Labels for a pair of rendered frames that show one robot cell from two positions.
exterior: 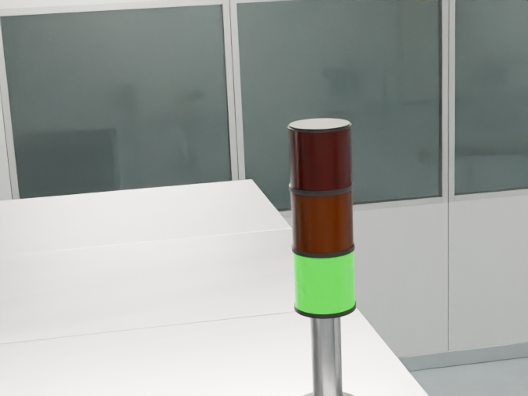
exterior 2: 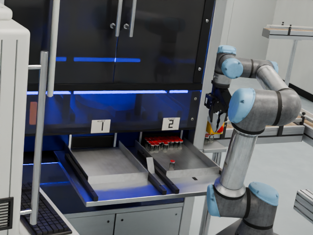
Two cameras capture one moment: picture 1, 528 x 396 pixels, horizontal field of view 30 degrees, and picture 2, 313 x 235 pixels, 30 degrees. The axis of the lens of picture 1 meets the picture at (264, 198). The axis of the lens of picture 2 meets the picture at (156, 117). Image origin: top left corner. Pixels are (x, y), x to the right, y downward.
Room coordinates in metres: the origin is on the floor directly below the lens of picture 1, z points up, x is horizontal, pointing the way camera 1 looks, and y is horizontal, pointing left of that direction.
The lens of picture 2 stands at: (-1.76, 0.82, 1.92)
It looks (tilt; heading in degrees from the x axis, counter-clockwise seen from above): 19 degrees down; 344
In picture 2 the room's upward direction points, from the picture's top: 8 degrees clockwise
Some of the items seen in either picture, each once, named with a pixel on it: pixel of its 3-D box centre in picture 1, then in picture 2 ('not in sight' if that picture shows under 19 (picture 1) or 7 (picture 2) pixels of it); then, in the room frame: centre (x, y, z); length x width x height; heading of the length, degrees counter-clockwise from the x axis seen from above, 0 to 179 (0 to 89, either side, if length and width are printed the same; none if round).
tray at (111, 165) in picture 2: not in sight; (104, 160); (0.49, 0.35, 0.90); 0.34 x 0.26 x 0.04; 10
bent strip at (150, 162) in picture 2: not in sight; (155, 170); (0.37, 0.16, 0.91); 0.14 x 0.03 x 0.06; 11
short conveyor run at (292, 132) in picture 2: not in sight; (245, 126); (0.90, -0.46, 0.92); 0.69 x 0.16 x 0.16; 100
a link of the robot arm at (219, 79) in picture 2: not in sight; (221, 78); (0.40, -0.08, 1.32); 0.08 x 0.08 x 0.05
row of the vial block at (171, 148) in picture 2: not in sight; (165, 145); (0.66, 0.04, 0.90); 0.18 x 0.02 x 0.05; 101
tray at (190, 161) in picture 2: not in sight; (175, 156); (0.55, 0.02, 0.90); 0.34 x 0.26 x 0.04; 11
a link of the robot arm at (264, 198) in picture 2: not in sight; (260, 202); (0.01, -0.15, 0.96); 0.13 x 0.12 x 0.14; 82
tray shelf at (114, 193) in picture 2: not in sight; (146, 170); (0.45, 0.17, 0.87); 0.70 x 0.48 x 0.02; 100
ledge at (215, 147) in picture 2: not in sight; (208, 145); (0.76, -0.21, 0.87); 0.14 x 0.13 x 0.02; 10
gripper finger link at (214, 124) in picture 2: not in sight; (211, 120); (0.40, -0.06, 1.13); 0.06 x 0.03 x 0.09; 10
